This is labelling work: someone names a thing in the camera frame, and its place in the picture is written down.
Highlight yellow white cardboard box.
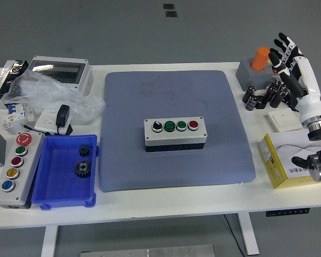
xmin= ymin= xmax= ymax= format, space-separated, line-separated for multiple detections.
xmin=257 ymin=132 xmax=321 ymax=190

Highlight black adapter cord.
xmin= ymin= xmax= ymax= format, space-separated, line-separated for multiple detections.
xmin=20 ymin=123 xmax=59 ymax=136

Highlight grey metal floor plate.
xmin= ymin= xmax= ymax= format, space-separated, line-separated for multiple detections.
xmin=80 ymin=244 xmax=216 ymax=257

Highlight clear plastic bag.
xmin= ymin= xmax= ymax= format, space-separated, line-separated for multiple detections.
xmin=1 ymin=70 xmax=106 ymax=125

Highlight white wall socket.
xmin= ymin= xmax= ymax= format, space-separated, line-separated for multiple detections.
xmin=34 ymin=110 xmax=73 ymax=136

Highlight white switch black red buttons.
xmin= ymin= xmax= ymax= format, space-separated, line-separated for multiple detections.
xmin=267 ymin=60 xmax=284 ymax=82

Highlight large black gear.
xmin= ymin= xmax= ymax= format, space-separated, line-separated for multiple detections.
xmin=74 ymin=160 xmax=93 ymax=177

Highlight grey square base box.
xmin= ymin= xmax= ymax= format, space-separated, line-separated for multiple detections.
xmin=235 ymin=59 xmax=275 ymax=90

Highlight grey four-button control box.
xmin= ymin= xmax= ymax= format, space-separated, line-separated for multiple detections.
xmin=143 ymin=116 xmax=207 ymax=153

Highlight blue plastic bin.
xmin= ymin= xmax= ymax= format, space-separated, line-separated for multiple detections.
xmin=31 ymin=133 xmax=100 ymax=211

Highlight beige wall switch panel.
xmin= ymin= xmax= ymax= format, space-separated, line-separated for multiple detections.
xmin=266 ymin=108 xmax=303 ymax=133

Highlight black clamp ring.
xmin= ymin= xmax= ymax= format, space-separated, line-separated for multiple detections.
xmin=256 ymin=95 xmax=268 ymax=110

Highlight black module green terminals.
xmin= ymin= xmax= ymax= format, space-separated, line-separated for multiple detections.
xmin=283 ymin=93 xmax=300 ymax=112

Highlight white blue circuit breaker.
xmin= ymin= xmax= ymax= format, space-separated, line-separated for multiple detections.
xmin=1 ymin=101 xmax=37 ymax=136

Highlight black power adapter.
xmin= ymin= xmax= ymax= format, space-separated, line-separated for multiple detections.
xmin=55 ymin=104 xmax=71 ymax=129

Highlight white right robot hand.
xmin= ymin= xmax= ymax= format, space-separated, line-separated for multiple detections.
xmin=268 ymin=32 xmax=321 ymax=122

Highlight blue-grey padded mat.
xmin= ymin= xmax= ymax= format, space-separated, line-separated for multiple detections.
xmin=98 ymin=70 xmax=257 ymax=193

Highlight white table leg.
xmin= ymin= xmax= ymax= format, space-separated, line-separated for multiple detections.
xmin=236 ymin=213 xmax=260 ymax=256
xmin=40 ymin=224 xmax=59 ymax=257

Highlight small black gear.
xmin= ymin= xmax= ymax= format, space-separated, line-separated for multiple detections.
xmin=78 ymin=144 xmax=90 ymax=158

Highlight black desk control panel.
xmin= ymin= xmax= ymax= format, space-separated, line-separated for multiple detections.
xmin=266 ymin=208 xmax=310 ymax=217

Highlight white box glossy black device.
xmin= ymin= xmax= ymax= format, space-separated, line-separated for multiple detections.
xmin=0 ymin=59 xmax=29 ymax=109

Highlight grey five-button control box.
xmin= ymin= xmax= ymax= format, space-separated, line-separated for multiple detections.
xmin=0 ymin=131 xmax=45 ymax=209

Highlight grey distribution box clear lid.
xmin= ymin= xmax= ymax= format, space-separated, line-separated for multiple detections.
xmin=26 ymin=55 xmax=94 ymax=97

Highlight orange cylinder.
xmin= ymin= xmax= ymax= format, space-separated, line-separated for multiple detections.
xmin=250 ymin=47 xmax=271 ymax=71

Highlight black cable under table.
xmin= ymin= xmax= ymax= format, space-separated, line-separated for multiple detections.
xmin=223 ymin=214 xmax=247 ymax=257

